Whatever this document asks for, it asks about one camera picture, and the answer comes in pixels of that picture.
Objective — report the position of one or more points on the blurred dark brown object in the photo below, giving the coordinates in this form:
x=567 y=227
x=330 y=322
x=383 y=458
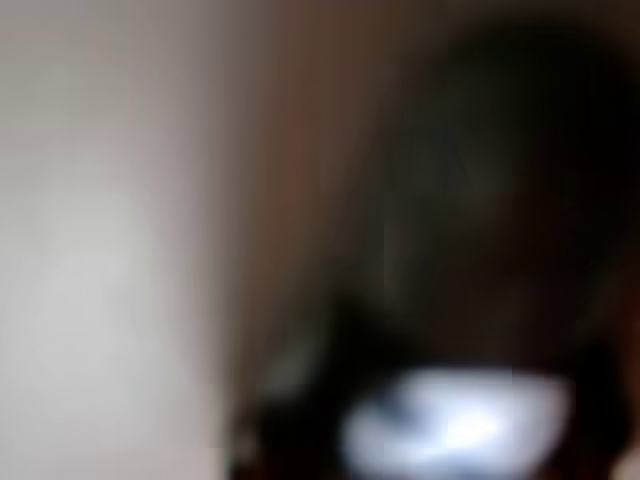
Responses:
x=480 y=280

